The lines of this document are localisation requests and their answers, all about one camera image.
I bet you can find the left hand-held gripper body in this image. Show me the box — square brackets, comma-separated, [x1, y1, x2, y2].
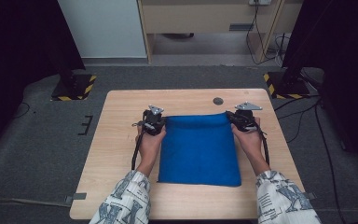
[132, 105, 167, 137]

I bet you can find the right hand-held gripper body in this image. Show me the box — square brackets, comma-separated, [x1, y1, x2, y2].
[229, 101, 264, 133]

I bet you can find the blue towel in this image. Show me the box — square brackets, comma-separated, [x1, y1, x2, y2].
[157, 112, 242, 188]

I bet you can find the person's left hand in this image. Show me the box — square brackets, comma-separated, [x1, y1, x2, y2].
[135, 125, 168, 176]

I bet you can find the person's right hand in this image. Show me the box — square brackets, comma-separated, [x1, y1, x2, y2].
[230, 117, 271, 176]

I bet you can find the black striped stand base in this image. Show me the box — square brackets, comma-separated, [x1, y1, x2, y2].
[50, 73, 98, 102]
[263, 71, 311, 100]

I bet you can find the grey tape strip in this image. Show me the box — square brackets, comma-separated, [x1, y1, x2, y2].
[303, 191, 318, 202]
[63, 192, 88, 205]

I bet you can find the light wooden desk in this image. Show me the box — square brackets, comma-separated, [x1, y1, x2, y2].
[136, 0, 304, 65]

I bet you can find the white cabinet panel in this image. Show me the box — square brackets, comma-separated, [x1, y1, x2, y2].
[57, 0, 148, 60]

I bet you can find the black curtain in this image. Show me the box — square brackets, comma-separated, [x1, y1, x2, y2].
[0, 0, 87, 158]
[281, 0, 358, 180]

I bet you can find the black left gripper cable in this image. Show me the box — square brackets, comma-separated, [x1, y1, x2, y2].
[131, 109, 147, 171]

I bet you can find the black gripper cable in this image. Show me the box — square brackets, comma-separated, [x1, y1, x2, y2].
[254, 121, 271, 166]
[131, 109, 147, 171]

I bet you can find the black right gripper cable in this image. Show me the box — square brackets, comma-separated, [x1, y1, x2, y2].
[254, 121, 271, 166]

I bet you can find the black hanging cable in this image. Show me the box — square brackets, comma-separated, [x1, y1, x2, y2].
[244, 2, 285, 66]

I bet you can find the long black floor cable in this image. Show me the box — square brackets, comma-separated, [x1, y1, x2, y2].
[313, 98, 347, 224]

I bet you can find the thin black floor cable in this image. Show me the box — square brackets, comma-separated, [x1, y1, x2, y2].
[12, 101, 32, 119]

